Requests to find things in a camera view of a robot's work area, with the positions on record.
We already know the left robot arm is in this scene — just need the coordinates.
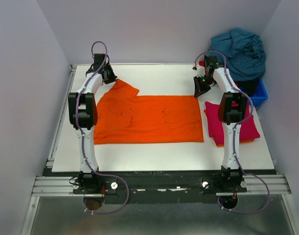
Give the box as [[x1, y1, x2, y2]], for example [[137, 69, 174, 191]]
[[68, 53, 117, 176]]

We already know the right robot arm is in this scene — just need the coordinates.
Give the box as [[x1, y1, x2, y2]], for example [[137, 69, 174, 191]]
[[193, 56, 248, 179]]

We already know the red crumpled t shirt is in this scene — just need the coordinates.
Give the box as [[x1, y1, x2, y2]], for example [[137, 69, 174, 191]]
[[199, 61, 205, 67]]

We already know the teal crumpled t shirt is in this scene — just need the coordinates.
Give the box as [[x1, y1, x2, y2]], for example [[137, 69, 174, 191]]
[[209, 27, 266, 82]]

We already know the blue plastic bin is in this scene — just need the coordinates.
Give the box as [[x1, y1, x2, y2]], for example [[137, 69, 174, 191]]
[[236, 77, 268, 107]]

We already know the folded magenta t shirt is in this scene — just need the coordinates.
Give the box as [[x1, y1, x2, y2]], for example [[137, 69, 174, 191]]
[[204, 100, 260, 145]]

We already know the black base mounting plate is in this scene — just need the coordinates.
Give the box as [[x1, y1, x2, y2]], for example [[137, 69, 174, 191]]
[[42, 170, 277, 208]]

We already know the aluminium extrusion rail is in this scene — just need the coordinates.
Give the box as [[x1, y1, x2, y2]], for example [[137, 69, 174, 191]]
[[32, 175, 292, 197]]

